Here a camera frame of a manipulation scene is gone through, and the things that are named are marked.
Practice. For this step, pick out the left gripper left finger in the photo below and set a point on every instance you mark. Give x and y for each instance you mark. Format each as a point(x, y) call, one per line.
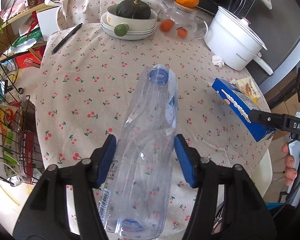
point(44, 215)

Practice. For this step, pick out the white bowl stack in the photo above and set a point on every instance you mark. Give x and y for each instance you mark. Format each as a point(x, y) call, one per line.
point(138, 29)

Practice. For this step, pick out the grey refrigerator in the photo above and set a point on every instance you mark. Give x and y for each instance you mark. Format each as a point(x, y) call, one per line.
point(279, 28)

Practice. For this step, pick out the black wire basket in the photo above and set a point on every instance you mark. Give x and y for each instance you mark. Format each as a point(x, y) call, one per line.
point(20, 155)

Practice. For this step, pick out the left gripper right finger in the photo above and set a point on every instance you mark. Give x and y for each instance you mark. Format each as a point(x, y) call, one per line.
point(244, 216)

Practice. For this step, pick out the yellow bread snack packet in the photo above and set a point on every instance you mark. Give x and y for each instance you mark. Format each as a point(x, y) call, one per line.
point(247, 86)

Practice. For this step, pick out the white electric cooking pot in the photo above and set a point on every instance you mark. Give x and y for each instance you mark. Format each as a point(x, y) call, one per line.
point(231, 38)

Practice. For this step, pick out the small orange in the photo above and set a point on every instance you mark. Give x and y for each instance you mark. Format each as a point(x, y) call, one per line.
point(166, 25)
point(182, 33)

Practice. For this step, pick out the small orange left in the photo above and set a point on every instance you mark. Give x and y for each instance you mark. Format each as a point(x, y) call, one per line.
point(166, 25)

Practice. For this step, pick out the person right hand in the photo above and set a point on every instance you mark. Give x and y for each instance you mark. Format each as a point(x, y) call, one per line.
point(290, 172)

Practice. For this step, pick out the small white tissue ball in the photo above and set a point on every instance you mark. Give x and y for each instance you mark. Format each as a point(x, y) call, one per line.
point(217, 61)

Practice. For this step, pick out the clear plastic bottle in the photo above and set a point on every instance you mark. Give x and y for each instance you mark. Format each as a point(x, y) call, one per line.
point(136, 191)

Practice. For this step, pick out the cherry print tablecloth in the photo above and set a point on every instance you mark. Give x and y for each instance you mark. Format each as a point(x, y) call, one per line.
point(85, 88)

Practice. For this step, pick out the blue cardboard box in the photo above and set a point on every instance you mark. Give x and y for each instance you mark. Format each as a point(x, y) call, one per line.
point(242, 105)

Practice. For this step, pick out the glass teapot jar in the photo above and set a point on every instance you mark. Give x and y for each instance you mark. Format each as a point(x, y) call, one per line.
point(187, 18)

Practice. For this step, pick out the black pen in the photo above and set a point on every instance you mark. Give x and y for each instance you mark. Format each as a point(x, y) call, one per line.
point(66, 38)

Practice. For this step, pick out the dark green squash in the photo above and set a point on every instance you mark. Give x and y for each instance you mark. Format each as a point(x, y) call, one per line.
point(134, 9)

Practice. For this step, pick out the small orange right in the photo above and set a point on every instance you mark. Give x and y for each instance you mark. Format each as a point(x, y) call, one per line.
point(182, 33)

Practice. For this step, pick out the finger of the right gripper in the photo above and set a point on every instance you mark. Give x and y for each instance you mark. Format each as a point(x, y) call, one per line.
point(272, 120)

